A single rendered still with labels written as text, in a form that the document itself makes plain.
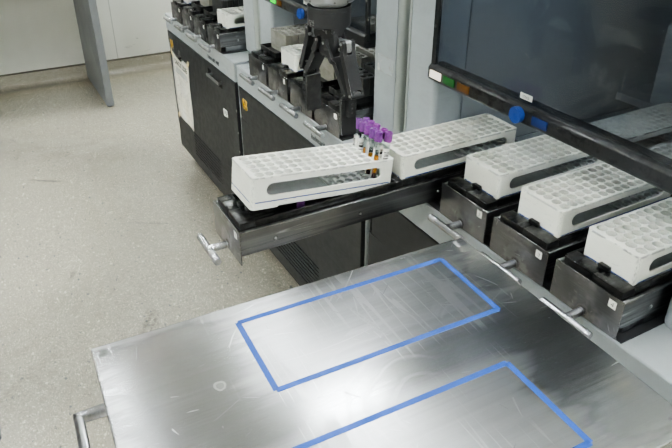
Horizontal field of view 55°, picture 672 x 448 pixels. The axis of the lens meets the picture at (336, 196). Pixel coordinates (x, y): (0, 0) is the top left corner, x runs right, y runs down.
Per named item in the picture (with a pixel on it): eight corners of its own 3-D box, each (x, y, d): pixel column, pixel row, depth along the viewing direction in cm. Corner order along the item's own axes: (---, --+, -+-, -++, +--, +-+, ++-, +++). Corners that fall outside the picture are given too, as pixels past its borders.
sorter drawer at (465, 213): (659, 145, 161) (668, 111, 157) (711, 167, 151) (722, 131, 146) (421, 218, 130) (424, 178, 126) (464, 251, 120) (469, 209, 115)
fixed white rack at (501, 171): (568, 152, 142) (574, 126, 139) (605, 170, 134) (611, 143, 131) (461, 183, 129) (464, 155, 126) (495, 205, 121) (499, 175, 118)
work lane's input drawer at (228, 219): (487, 158, 155) (491, 123, 151) (528, 181, 144) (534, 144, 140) (193, 237, 124) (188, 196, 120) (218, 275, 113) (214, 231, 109)
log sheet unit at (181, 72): (178, 116, 306) (169, 42, 289) (197, 137, 285) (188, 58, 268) (173, 117, 305) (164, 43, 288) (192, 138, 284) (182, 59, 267)
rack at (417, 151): (484, 137, 149) (487, 112, 146) (514, 154, 141) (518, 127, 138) (374, 165, 136) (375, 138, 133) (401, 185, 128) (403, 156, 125)
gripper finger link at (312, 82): (306, 76, 121) (304, 75, 121) (307, 111, 124) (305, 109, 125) (320, 73, 122) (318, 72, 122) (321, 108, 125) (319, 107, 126)
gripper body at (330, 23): (298, -1, 111) (299, 52, 115) (321, 10, 104) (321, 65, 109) (336, -5, 114) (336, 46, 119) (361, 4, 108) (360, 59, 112)
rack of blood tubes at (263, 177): (364, 168, 135) (368, 140, 132) (391, 188, 127) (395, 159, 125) (230, 187, 121) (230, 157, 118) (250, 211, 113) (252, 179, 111)
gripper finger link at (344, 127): (354, 94, 112) (356, 95, 112) (353, 131, 116) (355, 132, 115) (339, 97, 111) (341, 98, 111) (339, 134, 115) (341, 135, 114)
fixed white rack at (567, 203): (626, 180, 130) (633, 152, 127) (670, 202, 122) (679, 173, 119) (514, 217, 117) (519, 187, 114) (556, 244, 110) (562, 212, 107)
